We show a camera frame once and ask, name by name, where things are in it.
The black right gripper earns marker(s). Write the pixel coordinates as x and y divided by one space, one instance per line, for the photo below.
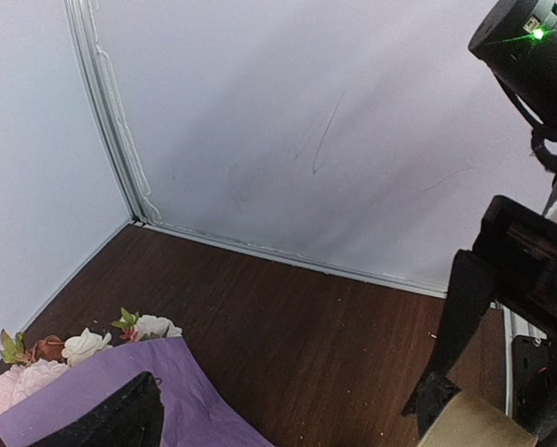
521 246

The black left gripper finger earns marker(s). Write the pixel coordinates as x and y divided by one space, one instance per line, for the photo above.
132 416

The purple flower bouquet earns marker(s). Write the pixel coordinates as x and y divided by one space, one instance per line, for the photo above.
194 414

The beige satin ribbon bow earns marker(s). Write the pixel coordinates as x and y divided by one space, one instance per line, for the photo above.
467 420

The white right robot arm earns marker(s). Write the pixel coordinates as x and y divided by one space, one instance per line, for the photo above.
517 40

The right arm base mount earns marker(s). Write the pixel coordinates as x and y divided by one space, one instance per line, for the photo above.
534 390

